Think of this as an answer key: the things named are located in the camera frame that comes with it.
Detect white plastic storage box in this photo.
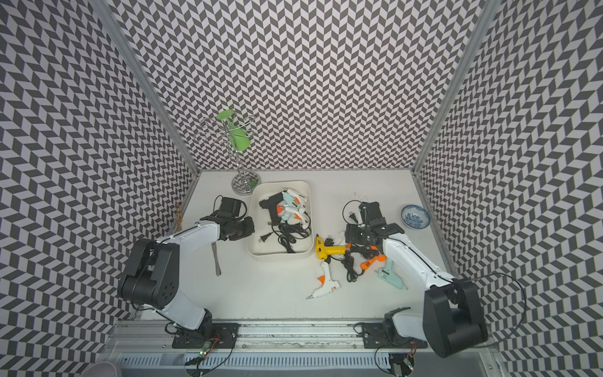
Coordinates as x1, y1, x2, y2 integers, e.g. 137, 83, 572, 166
247, 181, 314, 262

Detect black glue gun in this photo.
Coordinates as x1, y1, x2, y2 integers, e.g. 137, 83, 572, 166
259, 193, 295, 254

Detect white glue gun orange trigger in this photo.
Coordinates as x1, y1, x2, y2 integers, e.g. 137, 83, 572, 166
276, 204, 310, 229

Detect small white glue gun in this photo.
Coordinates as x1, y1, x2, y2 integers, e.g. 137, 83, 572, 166
282, 188, 306, 203

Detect mint green glue gun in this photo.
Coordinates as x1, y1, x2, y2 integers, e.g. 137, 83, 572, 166
277, 193, 306, 211

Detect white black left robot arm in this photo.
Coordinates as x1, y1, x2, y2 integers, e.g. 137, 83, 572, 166
117, 196, 254, 331

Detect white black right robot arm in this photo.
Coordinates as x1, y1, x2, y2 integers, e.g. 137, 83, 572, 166
345, 201, 489, 358

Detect mint glue gun front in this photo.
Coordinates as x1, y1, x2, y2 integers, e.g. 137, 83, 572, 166
377, 259, 407, 290

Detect yellow glue gun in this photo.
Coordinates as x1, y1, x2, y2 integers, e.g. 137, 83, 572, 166
315, 236, 346, 261

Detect metal file tool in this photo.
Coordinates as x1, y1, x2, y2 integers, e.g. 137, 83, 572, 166
211, 242, 221, 276

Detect blue white ceramic bowl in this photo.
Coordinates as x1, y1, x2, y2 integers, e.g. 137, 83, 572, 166
400, 204, 431, 229

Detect silver stand green leaves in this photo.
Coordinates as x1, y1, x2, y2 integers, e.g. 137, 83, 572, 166
196, 108, 261, 196

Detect wooden stick at wall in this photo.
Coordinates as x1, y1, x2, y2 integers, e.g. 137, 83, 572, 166
175, 206, 182, 232

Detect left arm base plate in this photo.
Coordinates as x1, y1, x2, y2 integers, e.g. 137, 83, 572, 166
172, 322, 240, 350

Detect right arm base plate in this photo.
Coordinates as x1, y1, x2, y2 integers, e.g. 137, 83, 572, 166
354, 322, 429, 350

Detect aluminium front rail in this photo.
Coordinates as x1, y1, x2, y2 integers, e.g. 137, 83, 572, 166
100, 319, 500, 354

